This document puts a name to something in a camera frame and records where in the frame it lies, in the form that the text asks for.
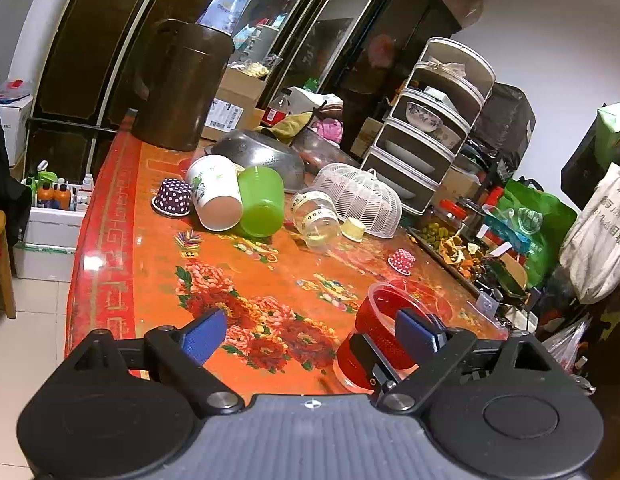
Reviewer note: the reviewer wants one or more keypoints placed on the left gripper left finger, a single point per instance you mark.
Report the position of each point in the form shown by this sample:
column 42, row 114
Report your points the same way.
column 177, row 358

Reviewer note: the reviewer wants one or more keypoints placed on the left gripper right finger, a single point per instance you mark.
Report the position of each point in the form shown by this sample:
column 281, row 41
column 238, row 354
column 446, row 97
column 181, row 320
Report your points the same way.
column 437, row 351

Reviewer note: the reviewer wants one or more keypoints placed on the red banded clear cup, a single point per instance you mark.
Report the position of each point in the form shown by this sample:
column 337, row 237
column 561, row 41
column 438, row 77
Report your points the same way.
column 376, row 318

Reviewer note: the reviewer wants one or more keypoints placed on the red polka dot cupcake cup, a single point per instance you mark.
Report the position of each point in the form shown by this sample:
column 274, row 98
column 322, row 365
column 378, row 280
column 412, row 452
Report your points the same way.
column 402, row 261

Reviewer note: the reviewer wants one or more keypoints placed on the small yellow cupcake cup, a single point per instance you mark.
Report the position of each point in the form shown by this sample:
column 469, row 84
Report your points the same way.
column 353, row 229

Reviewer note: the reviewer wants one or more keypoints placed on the purple polka dot cupcake cup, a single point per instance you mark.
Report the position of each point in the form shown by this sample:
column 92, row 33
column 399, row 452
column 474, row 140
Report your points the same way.
column 173, row 198

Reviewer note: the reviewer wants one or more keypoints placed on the white paper cup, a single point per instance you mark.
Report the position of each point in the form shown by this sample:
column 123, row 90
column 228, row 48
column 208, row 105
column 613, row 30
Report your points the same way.
column 215, row 192

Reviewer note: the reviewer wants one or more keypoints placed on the yellow banded clear cup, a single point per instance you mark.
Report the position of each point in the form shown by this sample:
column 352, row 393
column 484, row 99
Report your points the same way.
column 315, row 218

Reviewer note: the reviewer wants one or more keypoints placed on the green plastic cup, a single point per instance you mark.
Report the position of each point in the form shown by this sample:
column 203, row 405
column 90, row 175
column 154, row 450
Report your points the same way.
column 262, row 193

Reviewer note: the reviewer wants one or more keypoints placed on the tray of dried peels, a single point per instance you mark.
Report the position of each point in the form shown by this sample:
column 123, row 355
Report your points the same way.
column 464, row 260

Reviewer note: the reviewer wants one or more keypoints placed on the red lid pickle jar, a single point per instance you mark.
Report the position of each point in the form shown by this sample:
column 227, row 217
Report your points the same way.
column 441, row 221

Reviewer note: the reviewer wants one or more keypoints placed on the green shopping bag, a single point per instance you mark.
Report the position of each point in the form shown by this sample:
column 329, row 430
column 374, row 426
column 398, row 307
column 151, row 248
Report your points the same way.
column 535, row 223

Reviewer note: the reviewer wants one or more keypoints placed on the white foam box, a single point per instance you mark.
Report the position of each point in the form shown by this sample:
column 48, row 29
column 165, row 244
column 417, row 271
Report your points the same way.
column 49, row 243

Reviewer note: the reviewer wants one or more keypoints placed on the white mesh food cover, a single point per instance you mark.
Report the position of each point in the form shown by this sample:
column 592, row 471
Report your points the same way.
column 360, row 195

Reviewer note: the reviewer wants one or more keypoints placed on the white tote bag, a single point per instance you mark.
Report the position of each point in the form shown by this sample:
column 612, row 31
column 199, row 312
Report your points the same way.
column 590, row 254

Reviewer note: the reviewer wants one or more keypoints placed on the steel colander bowl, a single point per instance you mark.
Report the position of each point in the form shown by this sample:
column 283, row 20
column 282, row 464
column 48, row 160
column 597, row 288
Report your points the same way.
column 249, row 148

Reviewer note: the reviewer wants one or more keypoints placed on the tiered dish storage rack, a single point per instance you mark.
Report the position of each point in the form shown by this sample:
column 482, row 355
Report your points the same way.
column 430, row 121

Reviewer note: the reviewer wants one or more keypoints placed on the cardboard box with label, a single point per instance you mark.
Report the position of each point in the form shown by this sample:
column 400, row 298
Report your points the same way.
column 234, row 106

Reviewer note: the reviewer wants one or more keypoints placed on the dark brown plastic pitcher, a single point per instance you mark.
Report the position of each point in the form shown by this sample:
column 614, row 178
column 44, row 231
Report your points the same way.
column 185, row 81

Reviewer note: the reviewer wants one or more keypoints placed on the blue white snack bag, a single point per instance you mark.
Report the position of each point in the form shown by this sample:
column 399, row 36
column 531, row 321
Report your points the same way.
column 223, row 15

